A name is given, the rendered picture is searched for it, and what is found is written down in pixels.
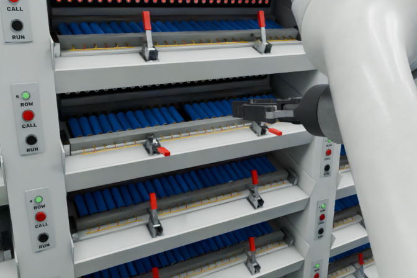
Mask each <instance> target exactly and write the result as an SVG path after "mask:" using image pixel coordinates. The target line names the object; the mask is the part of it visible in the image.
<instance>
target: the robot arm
mask: <svg viewBox="0 0 417 278"><path fill-rule="evenodd" d="M291 1H292V12H293V15H294V17H295V20H296V23H297V25H298V29H299V32H300V35H301V38H302V45H303V49H304V51H305V54H306V56H307V58H308V59H309V60H310V62H311V64H312V65H313V66H314V67H315V68H316V69H317V70H318V71H319V72H321V73H322V74H324V75H325V76H327V77H328V81H329V84H317V85H315V86H312V87H311V88H310V89H309V90H307V92H306V93H305V94H304V95H303V97H297V98H293V99H291V98H287V99H286V100H281V99H277V100H275V102H274V99H248V101H232V102H231V106H232V114H233V117H236V118H243V120H250V121H257V122H266V123H269V124H271V125H272V124H274V123H276V122H277V119H278V120H279V122H288V123H292V124H294V125H301V124H302V125H303V127H304V128H305V130H306V131H307V132H308V133H310V134H312V135H314V136H317V137H326V138H327V139H329V140H330V141H332V142H333V143H337V144H343V145H344V148H345V151H346V155H347V160H348V163H349V167H350V170H351V174H352V178H353V181H354V185H355V188H356V193H357V197H358V200H359V205H360V207H361V212H362V216H363V219H364V223H365V227H366V230H367V235H368V237H369V242H370V246H371V249H372V254H373V256H374V261H375V265H376V268H377V272H378V275H379V278H417V0H291Z"/></svg>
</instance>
